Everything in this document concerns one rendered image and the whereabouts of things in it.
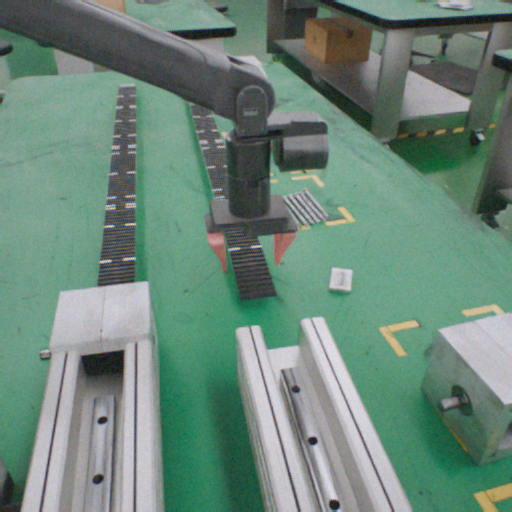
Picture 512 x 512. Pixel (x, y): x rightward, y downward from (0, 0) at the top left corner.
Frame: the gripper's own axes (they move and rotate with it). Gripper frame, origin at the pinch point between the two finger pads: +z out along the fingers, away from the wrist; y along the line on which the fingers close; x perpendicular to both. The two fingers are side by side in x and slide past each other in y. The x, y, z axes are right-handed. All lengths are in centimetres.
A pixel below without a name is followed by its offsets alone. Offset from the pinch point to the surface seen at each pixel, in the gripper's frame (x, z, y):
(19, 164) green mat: 50, 3, -42
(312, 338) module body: -22.1, -5.3, 2.6
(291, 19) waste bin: 462, 48, 127
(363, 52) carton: 341, 54, 156
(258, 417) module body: -30.6, -5.2, -4.9
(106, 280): -0.4, -0.3, -20.6
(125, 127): 60, 0, -19
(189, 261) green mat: 6.5, 3.1, -8.7
